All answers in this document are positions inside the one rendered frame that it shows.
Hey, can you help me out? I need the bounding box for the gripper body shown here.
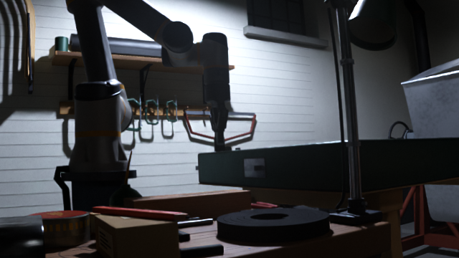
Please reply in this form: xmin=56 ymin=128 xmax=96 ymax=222
xmin=202 ymin=66 xmax=232 ymax=110

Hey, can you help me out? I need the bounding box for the dark window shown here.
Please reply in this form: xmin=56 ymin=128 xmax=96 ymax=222
xmin=243 ymin=0 xmax=329 ymax=50

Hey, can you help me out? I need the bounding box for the grey latch plate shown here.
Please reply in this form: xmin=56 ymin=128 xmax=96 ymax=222
xmin=243 ymin=158 xmax=267 ymax=179

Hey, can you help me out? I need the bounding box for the brown wooden block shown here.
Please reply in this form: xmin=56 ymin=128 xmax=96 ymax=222
xmin=123 ymin=189 xmax=252 ymax=220

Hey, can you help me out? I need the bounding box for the dark bench lamp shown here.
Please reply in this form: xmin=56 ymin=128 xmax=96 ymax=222
xmin=323 ymin=0 xmax=398 ymax=227

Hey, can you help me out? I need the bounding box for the red steel stand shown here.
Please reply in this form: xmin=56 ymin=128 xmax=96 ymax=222
xmin=399 ymin=183 xmax=459 ymax=252

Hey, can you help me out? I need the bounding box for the green hook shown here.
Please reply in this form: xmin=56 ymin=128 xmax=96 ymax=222
xmin=125 ymin=97 xmax=143 ymax=132
xmin=144 ymin=97 xmax=160 ymax=126
xmin=165 ymin=99 xmax=179 ymax=124

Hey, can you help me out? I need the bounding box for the grey tube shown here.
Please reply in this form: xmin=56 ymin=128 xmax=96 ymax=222
xmin=69 ymin=33 xmax=164 ymax=58

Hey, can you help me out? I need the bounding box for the dark green door body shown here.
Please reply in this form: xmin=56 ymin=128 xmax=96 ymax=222
xmin=197 ymin=137 xmax=459 ymax=194

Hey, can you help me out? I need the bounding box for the dark green oil can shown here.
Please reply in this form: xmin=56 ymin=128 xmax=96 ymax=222
xmin=108 ymin=150 xmax=143 ymax=209

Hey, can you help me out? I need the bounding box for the red flat pencil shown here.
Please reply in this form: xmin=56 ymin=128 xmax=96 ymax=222
xmin=91 ymin=205 xmax=189 ymax=222

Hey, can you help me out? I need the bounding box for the black rubber roll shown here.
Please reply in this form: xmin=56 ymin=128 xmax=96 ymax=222
xmin=216 ymin=206 xmax=331 ymax=245

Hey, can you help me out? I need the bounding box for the green cup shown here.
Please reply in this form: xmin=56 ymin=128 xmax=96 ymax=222
xmin=54 ymin=35 xmax=70 ymax=53

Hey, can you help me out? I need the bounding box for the cardboard box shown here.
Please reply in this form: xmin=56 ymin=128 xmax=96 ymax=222
xmin=89 ymin=211 xmax=181 ymax=258

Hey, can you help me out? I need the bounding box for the wooden hanging board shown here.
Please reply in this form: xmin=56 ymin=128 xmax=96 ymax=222
xmin=23 ymin=0 xmax=37 ymax=95

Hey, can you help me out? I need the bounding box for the wooden table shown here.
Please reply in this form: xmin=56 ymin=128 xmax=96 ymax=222
xmin=242 ymin=185 xmax=405 ymax=258

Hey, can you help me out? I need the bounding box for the red lid tin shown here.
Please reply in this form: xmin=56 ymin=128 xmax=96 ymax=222
xmin=29 ymin=209 xmax=91 ymax=249

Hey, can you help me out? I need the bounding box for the grey metal hopper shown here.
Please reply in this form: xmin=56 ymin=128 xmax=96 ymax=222
xmin=400 ymin=58 xmax=459 ymax=224

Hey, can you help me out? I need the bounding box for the black cylinder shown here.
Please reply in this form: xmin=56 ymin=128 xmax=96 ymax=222
xmin=0 ymin=214 xmax=46 ymax=258

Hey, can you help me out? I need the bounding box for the red saw frame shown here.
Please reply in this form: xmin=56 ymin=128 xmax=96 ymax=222
xmin=183 ymin=110 xmax=257 ymax=143

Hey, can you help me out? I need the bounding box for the wooden peg rail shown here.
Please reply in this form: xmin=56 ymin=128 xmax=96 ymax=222
xmin=58 ymin=100 xmax=213 ymax=118

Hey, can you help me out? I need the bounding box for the wooden wall shelf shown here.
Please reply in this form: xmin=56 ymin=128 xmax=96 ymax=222
xmin=49 ymin=49 xmax=236 ymax=102

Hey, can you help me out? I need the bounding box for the red handled tool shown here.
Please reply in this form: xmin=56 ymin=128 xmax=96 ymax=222
xmin=250 ymin=201 xmax=280 ymax=210

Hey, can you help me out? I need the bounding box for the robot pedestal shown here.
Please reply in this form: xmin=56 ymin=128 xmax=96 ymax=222
xmin=53 ymin=165 xmax=138 ymax=212

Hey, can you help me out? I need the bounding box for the black cable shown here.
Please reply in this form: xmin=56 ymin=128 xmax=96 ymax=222
xmin=387 ymin=120 xmax=412 ymax=140

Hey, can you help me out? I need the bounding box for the dark wall pipe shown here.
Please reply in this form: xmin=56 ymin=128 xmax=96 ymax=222
xmin=404 ymin=0 xmax=432 ymax=74

